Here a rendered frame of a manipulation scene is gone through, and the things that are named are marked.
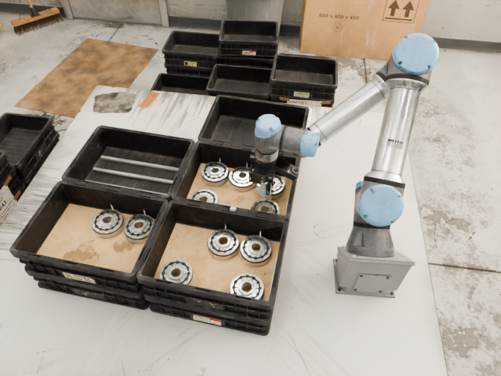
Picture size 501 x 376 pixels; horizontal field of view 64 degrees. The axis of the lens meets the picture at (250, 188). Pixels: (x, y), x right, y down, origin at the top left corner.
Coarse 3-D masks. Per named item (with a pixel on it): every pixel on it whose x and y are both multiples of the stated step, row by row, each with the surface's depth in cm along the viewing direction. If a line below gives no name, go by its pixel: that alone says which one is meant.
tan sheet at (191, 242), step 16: (176, 224) 138; (176, 240) 134; (192, 240) 134; (240, 240) 134; (176, 256) 130; (192, 256) 130; (208, 256) 130; (272, 256) 130; (208, 272) 126; (224, 272) 126; (240, 272) 126; (256, 272) 126; (272, 272) 126; (208, 288) 122; (224, 288) 122
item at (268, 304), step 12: (168, 204) 131; (180, 204) 131; (192, 204) 131; (252, 216) 128; (264, 216) 128; (156, 240) 122; (144, 264) 116; (276, 264) 117; (144, 276) 114; (276, 276) 114; (168, 288) 113; (180, 288) 111; (192, 288) 111; (204, 288) 111; (276, 288) 112; (228, 300) 111; (240, 300) 109; (252, 300) 109
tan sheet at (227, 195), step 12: (228, 168) 156; (228, 180) 152; (288, 180) 152; (192, 192) 148; (216, 192) 148; (228, 192) 148; (240, 192) 148; (252, 192) 148; (288, 192) 148; (228, 204) 144; (240, 204) 144
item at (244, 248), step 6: (246, 240) 130; (252, 240) 130; (258, 240) 130; (264, 240) 131; (240, 246) 129; (246, 246) 129; (264, 246) 129; (270, 246) 129; (246, 252) 128; (264, 252) 127; (270, 252) 127; (246, 258) 126; (252, 258) 126; (258, 258) 126; (264, 258) 126
